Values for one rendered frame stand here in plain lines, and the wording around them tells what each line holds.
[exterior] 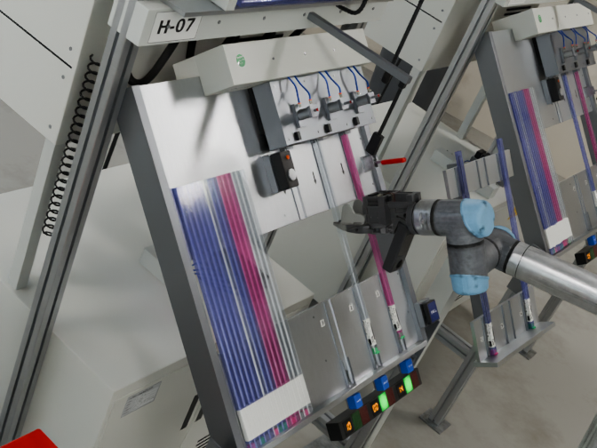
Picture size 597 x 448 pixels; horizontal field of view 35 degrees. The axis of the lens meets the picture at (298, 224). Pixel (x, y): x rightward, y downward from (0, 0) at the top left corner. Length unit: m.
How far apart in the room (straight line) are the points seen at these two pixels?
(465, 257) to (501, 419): 1.65
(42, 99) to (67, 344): 0.51
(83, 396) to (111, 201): 0.64
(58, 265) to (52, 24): 0.46
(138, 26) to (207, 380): 0.64
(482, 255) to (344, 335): 0.36
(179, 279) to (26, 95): 0.49
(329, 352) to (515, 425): 1.60
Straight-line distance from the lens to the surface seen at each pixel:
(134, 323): 2.13
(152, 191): 1.72
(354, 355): 2.07
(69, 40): 1.82
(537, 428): 3.57
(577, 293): 1.98
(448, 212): 1.89
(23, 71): 1.93
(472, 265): 1.91
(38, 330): 2.01
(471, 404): 3.47
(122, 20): 1.65
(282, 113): 1.92
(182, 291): 1.72
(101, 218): 2.41
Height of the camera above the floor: 1.96
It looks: 30 degrees down
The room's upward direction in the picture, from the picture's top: 24 degrees clockwise
